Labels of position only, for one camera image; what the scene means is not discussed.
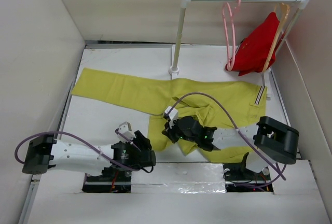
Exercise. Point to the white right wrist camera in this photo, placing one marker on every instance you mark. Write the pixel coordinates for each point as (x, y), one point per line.
(171, 115)

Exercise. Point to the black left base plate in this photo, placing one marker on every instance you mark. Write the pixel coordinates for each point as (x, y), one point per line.
(111, 181)

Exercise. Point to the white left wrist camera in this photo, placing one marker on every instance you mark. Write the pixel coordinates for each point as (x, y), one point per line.
(124, 132)

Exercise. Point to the pink plastic hanger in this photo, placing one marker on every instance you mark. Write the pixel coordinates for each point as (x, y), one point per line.
(228, 15)

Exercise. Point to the aluminium frame rail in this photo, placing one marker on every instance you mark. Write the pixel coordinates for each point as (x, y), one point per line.
(28, 203)

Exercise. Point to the red shorts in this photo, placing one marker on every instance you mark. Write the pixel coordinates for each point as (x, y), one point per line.
(252, 53)

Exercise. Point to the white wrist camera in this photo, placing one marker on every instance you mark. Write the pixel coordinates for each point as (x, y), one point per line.
(124, 132)
(171, 115)

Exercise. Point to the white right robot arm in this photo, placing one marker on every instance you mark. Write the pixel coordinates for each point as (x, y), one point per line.
(269, 141)

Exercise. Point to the yellow-green trousers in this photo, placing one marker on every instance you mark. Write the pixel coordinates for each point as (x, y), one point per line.
(213, 104)

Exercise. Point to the wooden hanger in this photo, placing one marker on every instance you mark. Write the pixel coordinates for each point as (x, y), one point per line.
(284, 9)

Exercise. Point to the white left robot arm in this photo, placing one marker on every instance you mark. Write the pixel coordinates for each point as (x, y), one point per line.
(132, 153)

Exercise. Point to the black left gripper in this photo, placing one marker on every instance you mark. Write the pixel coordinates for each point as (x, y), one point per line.
(142, 141)

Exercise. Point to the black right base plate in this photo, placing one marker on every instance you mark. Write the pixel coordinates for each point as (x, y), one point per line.
(240, 179)

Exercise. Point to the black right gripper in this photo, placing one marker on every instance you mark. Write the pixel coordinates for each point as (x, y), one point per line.
(170, 132)

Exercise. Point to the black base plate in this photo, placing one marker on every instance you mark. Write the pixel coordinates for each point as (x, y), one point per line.
(111, 181)
(240, 179)

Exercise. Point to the white clothes rack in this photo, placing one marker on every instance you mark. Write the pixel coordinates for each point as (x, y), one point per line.
(174, 69)

